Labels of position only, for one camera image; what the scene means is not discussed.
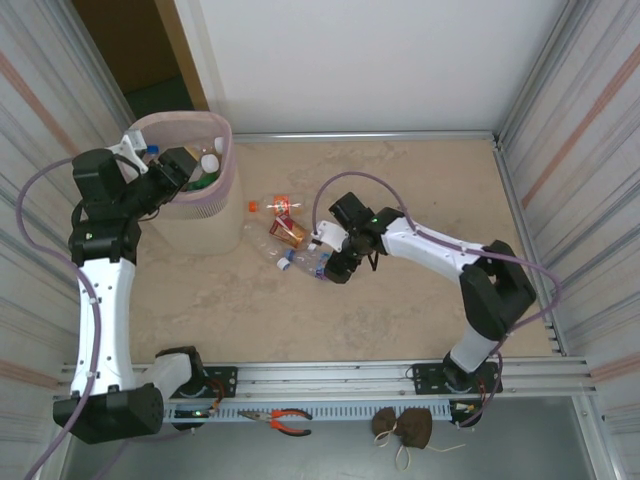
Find blue cap colourful label bottle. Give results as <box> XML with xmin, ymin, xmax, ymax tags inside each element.
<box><xmin>283</xmin><ymin>248</ymin><xmax>332</xmax><ymax>282</ymax></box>

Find red gold label bottle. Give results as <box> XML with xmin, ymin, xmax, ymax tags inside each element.
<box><xmin>269</xmin><ymin>212</ymin><xmax>310</xmax><ymax>250</ymax></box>

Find clear crushed plastic bottle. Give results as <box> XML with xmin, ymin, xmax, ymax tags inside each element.
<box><xmin>242</xmin><ymin>222</ymin><xmax>294</xmax><ymax>272</ymax></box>

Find white cap lime label bottle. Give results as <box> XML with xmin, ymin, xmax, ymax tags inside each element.
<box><xmin>197</xmin><ymin>153</ymin><xmax>222</xmax><ymax>184</ymax></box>

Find pink translucent bin liner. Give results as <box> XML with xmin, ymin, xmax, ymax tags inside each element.
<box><xmin>130</xmin><ymin>110</ymin><xmax>239</xmax><ymax>207</ymax></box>

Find cream ribbed waste bin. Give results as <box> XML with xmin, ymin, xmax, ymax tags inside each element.
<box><xmin>130</xmin><ymin>110</ymin><xmax>245</xmax><ymax>256</ymax></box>

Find orange cap orange label bottle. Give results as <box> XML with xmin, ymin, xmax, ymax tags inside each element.
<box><xmin>248</xmin><ymin>193</ymin><xmax>304</xmax><ymax>218</ymax></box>

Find brown wooden panel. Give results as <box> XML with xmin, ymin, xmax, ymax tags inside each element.
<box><xmin>71</xmin><ymin>0</ymin><xmax>182</xmax><ymax>97</ymax></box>

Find brown cloth pouch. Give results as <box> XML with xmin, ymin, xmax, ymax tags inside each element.
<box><xmin>394</xmin><ymin>407</ymin><xmax>434</xmax><ymax>450</ymax></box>
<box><xmin>371</xmin><ymin>407</ymin><xmax>400</xmax><ymax>437</ymax></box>

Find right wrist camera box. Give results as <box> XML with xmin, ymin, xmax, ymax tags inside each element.
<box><xmin>308</xmin><ymin>219</ymin><xmax>350</xmax><ymax>255</ymax></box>

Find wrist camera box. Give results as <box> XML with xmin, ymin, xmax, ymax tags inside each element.
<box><xmin>308</xmin><ymin>219</ymin><xmax>350</xmax><ymax>255</ymax></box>
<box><xmin>116</xmin><ymin>127</ymin><xmax>152</xmax><ymax>177</ymax></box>

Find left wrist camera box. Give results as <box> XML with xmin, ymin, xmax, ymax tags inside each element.
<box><xmin>116</xmin><ymin>127</ymin><xmax>152</xmax><ymax>177</ymax></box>

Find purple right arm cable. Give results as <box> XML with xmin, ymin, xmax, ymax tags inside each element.
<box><xmin>310</xmin><ymin>171</ymin><xmax>564</xmax><ymax>429</ymax></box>

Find aluminium table edge rail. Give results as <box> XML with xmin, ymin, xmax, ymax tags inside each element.
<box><xmin>232</xmin><ymin>130</ymin><xmax>501</xmax><ymax>145</ymax></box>

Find aluminium mounting rail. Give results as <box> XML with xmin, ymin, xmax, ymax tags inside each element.
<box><xmin>58</xmin><ymin>360</ymin><xmax>599</xmax><ymax>404</ymax></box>

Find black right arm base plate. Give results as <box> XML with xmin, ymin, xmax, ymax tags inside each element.
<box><xmin>410</xmin><ymin>360</ymin><xmax>503</xmax><ymax>397</ymax></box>

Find wooden door frame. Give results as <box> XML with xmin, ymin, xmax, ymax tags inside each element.
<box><xmin>152</xmin><ymin>0</ymin><xmax>210</xmax><ymax>110</ymax></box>

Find white slotted cable duct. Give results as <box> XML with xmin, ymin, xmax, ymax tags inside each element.
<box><xmin>162</xmin><ymin>402</ymin><xmax>454</xmax><ymax>426</ymax></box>

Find orange handled pliers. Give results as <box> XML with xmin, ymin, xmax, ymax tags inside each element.
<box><xmin>237</xmin><ymin>407</ymin><xmax>314</xmax><ymax>437</ymax></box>

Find beige string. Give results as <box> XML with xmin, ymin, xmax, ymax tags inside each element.
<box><xmin>373</xmin><ymin>430</ymin><xmax>467</xmax><ymax>472</ymax></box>

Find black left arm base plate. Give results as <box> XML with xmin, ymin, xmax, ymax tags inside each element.
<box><xmin>169</xmin><ymin>366</ymin><xmax>239</xmax><ymax>400</ymax></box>

